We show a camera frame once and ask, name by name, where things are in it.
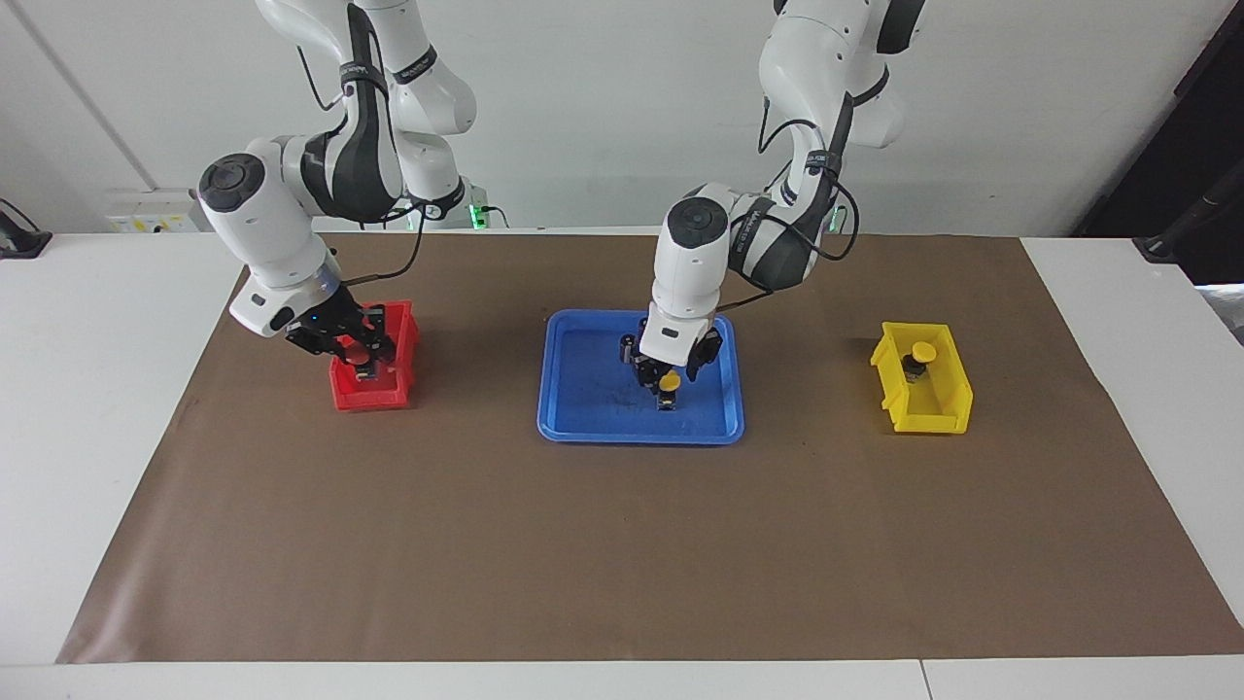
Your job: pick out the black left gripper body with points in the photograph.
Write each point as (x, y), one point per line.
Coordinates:
(708, 355)

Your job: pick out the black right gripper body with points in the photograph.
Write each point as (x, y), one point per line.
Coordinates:
(326, 326)

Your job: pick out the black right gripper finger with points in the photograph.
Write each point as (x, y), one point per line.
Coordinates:
(356, 356)
(385, 335)

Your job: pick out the red push button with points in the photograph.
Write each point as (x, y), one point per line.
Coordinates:
(362, 352)

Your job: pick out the yellow push button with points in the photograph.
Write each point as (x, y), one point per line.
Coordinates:
(922, 354)
(670, 384)

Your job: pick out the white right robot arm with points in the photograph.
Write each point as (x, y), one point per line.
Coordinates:
(272, 233)

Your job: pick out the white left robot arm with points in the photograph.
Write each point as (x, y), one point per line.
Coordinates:
(690, 262)

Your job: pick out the black cylinder capacitor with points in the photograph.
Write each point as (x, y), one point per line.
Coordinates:
(629, 348)

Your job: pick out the red plastic bin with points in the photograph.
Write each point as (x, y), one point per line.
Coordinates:
(374, 397)

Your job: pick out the blue plastic tray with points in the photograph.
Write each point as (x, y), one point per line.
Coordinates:
(593, 399)

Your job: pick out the brown table mat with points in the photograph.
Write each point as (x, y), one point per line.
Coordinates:
(583, 544)

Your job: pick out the yellow plastic bin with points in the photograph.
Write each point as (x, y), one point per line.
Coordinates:
(938, 413)

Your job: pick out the black clamp on table edge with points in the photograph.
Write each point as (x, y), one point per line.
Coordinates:
(21, 241)

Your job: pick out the black stand pole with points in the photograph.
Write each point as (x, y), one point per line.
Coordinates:
(1181, 228)

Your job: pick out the dark panel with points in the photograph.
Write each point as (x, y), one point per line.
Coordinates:
(1195, 117)

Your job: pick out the white wall socket box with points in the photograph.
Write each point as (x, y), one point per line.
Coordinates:
(146, 216)

